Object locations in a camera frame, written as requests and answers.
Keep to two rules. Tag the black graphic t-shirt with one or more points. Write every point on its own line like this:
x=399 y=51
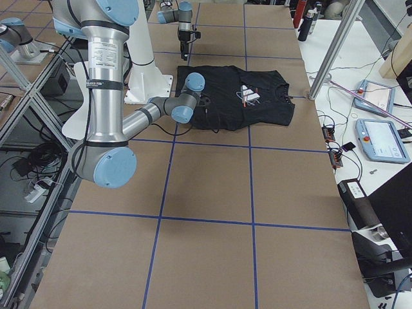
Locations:
x=233 y=98

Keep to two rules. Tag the teach pendant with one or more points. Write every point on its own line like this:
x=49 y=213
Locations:
x=378 y=94
x=380 y=141

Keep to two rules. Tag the white power strip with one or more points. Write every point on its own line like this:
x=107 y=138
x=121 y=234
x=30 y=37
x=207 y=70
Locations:
x=38 y=190

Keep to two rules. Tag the near teach pendant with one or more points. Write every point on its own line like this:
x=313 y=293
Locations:
x=380 y=141

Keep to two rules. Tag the far teach pendant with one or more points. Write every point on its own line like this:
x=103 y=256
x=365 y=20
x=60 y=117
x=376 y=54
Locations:
x=378 y=94

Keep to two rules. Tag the black water bottle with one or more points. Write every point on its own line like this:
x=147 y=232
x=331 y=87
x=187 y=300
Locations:
x=305 y=26

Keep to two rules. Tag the aluminium frame post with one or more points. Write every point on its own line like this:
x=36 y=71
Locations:
x=339 y=38

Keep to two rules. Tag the black box with label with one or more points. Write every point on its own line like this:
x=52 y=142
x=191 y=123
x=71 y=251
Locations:
x=359 y=212

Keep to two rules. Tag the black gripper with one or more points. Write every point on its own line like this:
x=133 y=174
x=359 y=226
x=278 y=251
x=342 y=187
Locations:
x=183 y=40

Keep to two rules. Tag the black stand base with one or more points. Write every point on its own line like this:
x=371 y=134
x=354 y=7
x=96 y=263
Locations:
x=382 y=268

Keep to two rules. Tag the red water bottle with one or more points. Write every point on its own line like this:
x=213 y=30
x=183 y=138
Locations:
x=298 y=14

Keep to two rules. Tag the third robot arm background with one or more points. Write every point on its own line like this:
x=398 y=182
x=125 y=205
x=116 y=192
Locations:
x=19 y=43

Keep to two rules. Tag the black monitor right edge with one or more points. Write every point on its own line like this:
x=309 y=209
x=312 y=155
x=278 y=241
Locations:
x=392 y=204

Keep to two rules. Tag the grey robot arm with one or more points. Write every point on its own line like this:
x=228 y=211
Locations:
x=125 y=91
x=181 y=15

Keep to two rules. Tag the white plastic chair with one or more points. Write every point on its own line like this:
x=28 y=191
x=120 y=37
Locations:
x=75 y=126

